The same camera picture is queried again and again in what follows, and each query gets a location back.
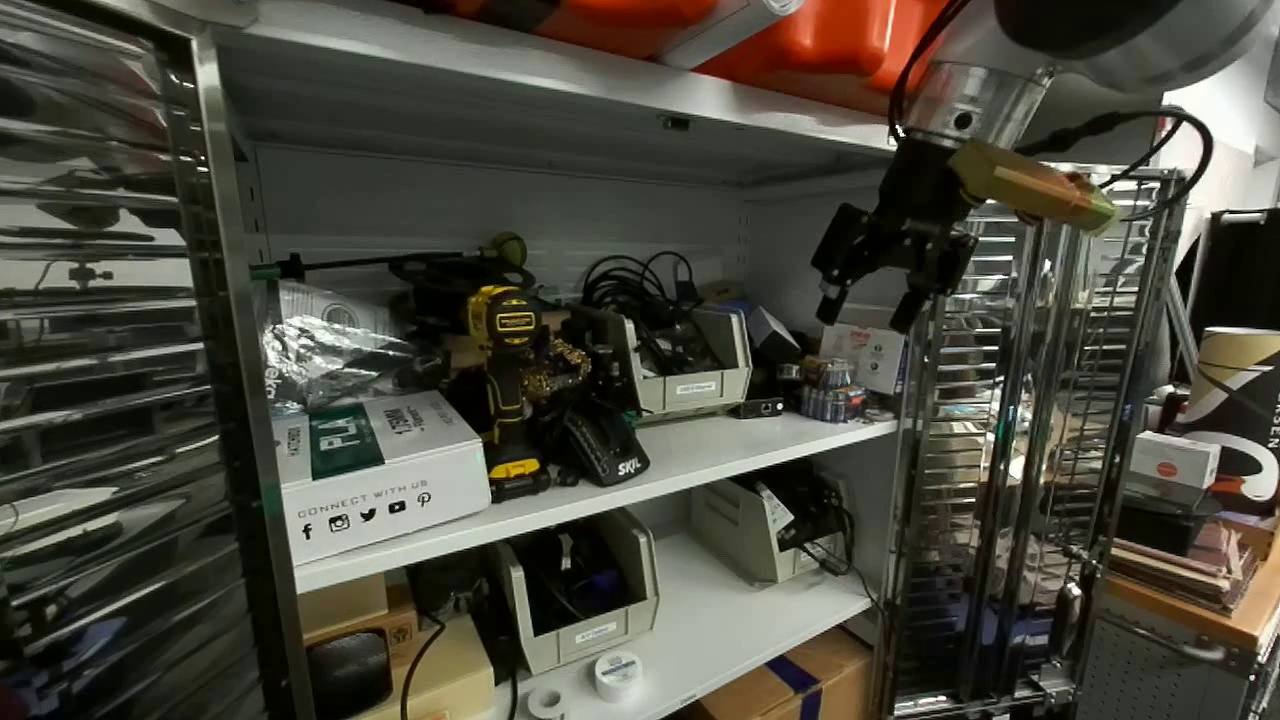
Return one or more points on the grey metal shelf unit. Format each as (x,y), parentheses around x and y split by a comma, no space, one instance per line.
(695,445)

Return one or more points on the beige cardboard box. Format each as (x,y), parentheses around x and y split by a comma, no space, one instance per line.
(452,673)

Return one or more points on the white printed carton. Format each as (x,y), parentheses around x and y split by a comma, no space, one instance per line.
(866,358)

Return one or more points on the black rod with green knob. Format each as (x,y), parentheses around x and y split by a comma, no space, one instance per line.
(506,249)

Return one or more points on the brown flat board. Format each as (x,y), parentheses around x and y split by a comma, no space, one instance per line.
(346,602)

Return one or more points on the taped cardboard box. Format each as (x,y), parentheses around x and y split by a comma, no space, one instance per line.
(824,681)

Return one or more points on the white curved object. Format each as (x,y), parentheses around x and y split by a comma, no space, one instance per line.
(1253,461)

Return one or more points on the dark steel tray rack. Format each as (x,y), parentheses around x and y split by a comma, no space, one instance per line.
(104,402)

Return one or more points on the black monitor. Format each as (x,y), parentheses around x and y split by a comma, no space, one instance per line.
(1245,281)

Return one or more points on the white device with red dot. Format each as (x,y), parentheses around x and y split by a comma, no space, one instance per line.
(1172,461)

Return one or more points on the black rounded object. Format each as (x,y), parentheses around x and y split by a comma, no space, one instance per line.
(350,673)

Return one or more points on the small white tape roll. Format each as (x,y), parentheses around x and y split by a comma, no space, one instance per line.
(533,706)

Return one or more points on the black battery charger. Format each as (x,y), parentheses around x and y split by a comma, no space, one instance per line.
(600,451)

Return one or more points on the clear plastic bag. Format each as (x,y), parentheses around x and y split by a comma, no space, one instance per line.
(325,353)

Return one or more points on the small black box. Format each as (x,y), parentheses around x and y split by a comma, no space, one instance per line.
(758,404)

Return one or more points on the brass coloured tool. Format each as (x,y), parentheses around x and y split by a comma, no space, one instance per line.
(565,358)

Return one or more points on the wooden table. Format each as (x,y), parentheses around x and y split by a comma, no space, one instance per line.
(1243,621)

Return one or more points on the stack of papers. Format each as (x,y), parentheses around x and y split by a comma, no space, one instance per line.
(1185,552)

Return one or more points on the blue box with white flap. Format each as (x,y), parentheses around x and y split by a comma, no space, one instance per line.
(774,348)

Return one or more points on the beige tape roll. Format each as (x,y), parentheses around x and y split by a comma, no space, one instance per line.
(1243,348)

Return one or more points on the orange plastic case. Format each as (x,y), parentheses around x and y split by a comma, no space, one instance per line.
(824,40)

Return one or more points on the battery pack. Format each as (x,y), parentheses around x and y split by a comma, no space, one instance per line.
(835,398)

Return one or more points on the white box with green print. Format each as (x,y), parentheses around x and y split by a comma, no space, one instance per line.
(387,501)

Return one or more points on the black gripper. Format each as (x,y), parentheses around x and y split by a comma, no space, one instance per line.
(924,214)

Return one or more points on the grey cabinet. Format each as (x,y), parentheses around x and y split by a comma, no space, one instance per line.
(1162,673)

